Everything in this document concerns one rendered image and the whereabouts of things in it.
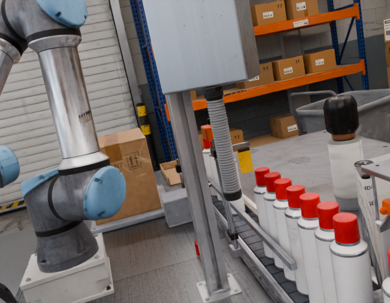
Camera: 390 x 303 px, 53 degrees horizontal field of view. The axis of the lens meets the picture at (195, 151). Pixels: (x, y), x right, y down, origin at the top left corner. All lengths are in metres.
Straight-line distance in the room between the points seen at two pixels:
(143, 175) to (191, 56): 0.77
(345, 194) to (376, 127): 2.26
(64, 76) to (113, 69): 4.30
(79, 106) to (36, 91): 4.30
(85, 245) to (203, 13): 0.63
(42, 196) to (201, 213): 0.37
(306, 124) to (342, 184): 2.27
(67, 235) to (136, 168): 0.48
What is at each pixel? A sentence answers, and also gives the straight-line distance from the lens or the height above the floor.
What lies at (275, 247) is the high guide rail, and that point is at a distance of 0.79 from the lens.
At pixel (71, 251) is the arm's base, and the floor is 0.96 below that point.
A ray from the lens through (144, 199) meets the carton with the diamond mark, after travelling 1.44.
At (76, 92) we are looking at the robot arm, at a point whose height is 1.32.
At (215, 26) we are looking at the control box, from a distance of 0.70.
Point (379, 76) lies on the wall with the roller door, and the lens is 6.94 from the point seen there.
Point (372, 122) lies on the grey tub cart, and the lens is 3.27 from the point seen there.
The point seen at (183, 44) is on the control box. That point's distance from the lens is 0.72.
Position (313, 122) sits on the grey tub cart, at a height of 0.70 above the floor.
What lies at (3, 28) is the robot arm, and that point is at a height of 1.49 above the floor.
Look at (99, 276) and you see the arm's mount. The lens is 1.03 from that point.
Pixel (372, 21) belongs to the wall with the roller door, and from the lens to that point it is 6.88.
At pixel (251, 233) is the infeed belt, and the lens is 1.06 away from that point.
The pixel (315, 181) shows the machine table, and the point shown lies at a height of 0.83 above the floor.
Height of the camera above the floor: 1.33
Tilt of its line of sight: 12 degrees down
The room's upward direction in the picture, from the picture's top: 12 degrees counter-clockwise
